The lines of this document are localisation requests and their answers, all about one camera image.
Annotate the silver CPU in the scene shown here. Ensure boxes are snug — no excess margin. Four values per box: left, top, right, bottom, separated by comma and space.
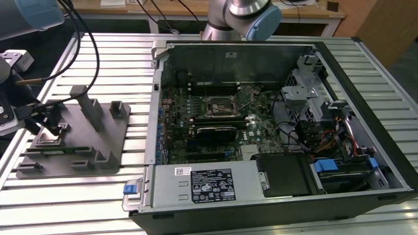
37, 132, 65, 145

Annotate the metal socket cover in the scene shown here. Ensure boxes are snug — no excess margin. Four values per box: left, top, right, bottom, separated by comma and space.
232, 85, 259, 115

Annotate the CPU socket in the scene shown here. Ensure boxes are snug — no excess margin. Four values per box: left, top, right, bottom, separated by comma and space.
204, 96, 235, 117

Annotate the green RAM stick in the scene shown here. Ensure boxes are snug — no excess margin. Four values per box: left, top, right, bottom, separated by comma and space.
26, 146, 90, 155

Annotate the grey parts rack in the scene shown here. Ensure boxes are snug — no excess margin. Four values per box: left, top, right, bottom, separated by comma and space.
14, 85, 132, 180

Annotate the silver power supply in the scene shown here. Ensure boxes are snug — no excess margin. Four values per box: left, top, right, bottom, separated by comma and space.
138, 163, 271, 213

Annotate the wooden desk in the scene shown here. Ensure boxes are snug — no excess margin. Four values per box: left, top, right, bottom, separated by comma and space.
64, 0, 347, 37

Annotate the black graphics card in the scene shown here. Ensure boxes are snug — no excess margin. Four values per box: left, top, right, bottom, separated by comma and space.
194, 125, 239, 147

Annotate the silver chipset heatsink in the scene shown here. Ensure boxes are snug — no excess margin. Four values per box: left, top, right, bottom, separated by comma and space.
239, 144, 263, 159

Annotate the green motherboard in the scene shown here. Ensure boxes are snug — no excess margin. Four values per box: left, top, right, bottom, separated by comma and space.
158, 82, 288, 165

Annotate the black PC case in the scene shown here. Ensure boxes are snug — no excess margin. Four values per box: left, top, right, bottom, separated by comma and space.
128, 36, 418, 235

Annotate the silver metal drive cage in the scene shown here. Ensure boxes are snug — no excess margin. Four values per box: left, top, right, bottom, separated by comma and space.
279, 55, 348, 128

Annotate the blue disk carrier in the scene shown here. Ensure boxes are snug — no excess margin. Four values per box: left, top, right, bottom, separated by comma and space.
311, 158, 381, 194

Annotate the wooden cabinet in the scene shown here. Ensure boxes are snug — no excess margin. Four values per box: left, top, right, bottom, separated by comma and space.
332, 0, 418, 71

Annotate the pale grey camera box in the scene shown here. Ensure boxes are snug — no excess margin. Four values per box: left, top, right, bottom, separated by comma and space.
0, 49, 33, 72

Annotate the black plastic air duct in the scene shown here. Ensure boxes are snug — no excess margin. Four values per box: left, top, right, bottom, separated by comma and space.
255, 153, 323, 198

